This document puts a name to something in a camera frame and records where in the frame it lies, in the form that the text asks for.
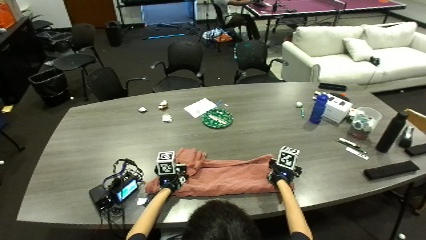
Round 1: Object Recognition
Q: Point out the person's left hand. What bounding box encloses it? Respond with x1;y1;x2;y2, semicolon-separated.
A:
154;162;190;193

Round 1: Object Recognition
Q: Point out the person's right hand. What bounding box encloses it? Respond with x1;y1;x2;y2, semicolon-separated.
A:
266;157;305;186

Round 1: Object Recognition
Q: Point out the pink cloth garment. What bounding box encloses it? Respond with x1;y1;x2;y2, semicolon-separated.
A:
144;147;286;199

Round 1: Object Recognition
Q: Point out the white marker cube on left glove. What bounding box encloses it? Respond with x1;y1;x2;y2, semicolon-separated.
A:
154;150;178;176

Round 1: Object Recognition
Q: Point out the white marker cube on glove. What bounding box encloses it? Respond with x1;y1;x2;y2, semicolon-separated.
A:
275;145;302;171
154;150;178;176

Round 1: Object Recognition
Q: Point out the white marker cube on right glove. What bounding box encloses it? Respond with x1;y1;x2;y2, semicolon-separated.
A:
275;145;302;171

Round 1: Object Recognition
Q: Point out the green round plate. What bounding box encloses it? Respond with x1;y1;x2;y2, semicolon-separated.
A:
201;107;236;130

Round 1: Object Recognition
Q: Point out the white paper sheet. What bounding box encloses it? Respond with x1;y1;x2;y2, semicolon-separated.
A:
182;97;218;119

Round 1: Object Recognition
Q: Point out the blue water bottle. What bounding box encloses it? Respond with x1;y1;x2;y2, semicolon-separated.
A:
307;93;330;125

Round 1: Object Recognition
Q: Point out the black power box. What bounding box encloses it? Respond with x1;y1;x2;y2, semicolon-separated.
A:
88;184;116;212

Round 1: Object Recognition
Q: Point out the white cardboard box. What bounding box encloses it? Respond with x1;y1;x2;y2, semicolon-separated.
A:
322;96;354;124

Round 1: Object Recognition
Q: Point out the clear plastic container with items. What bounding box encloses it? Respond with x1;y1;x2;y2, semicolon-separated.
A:
346;106;383;141

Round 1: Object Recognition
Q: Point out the black flat case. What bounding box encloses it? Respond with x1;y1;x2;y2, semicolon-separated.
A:
317;82;349;92

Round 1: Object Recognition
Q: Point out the black office chair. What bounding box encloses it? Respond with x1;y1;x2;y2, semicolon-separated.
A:
233;39;290;85
50;22;105;102
149;40;206;94
85;66;150;103

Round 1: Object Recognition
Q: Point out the small black pouch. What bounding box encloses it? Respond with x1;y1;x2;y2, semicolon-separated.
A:
403;143;426;157

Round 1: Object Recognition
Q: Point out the white sofa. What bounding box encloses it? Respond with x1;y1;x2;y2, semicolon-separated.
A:
281;21;426;94

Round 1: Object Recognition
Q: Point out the black mesh waste bin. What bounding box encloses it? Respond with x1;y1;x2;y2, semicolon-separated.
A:
28;67;73;108

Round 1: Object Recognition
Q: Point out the white sofa cushion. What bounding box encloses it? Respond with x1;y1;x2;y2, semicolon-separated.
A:
341;36;377;63

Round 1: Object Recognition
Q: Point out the blue light bar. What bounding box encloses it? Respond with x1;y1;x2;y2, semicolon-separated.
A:
146;32;189;41

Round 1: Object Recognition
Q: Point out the colourful bag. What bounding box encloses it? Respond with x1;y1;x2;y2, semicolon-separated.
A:
201;27;236;44

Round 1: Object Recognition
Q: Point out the black tall bin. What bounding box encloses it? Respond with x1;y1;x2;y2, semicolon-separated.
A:
104;20;125;48

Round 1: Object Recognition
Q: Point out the blue screen on stand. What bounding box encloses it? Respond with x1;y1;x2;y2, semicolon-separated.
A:
140;0;200;27

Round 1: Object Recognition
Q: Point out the purple table-tennis table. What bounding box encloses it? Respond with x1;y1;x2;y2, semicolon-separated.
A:
242;0;407;45

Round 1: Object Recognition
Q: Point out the dark wooden cabinet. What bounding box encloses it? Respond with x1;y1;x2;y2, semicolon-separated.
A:
0;15;46;105

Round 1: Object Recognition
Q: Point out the brown wooden door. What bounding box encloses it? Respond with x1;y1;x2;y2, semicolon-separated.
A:
61;0;118;30

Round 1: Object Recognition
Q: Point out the orange box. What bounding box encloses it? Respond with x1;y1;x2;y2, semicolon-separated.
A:
0;2;17;30

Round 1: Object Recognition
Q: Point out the bundle of black and blue cables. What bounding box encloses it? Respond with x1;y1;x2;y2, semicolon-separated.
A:
101;157;146;189

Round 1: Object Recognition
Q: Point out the black recorder with lit screen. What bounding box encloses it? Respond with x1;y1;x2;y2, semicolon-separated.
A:
108;173;142;205

